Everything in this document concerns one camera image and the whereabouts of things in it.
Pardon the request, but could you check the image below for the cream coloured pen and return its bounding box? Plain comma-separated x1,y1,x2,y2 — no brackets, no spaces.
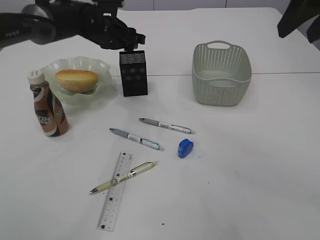
89,161,158,195

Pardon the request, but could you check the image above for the translucent green wavy plate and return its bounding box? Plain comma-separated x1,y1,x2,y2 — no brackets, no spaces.
40,56,112,106

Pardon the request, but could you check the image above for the sugared bread roll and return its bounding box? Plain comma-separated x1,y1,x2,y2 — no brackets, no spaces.
55,69,99,94

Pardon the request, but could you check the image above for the grey blue pen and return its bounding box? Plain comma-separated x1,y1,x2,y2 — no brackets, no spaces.
109,128,164,151

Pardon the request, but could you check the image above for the grey-green plastic basket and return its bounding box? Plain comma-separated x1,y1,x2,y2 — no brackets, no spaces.
192,40,252,107

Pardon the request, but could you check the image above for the blue pencil sharpener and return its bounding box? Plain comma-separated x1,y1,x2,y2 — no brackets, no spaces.
177,138,194,158

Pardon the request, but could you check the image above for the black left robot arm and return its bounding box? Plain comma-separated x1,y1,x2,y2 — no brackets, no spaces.
0,0,146,51

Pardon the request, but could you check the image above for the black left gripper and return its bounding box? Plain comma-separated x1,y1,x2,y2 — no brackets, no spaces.
82,4,146,52

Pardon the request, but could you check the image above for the grey pen near basket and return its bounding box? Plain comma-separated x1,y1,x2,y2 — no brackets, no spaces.
139,118,196,134

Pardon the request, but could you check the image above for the brown Nescafe coffee bottle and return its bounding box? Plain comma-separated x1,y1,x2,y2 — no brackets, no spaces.
27,70,69,137

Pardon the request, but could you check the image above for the black square pen holder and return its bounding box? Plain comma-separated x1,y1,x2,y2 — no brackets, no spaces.
119,50,148,97

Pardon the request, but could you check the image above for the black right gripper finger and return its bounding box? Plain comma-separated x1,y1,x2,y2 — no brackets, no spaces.
277,0,320,38
306,17,320,43

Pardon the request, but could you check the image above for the transparent plastic ruler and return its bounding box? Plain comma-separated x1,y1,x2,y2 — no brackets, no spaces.
97,152,132,232

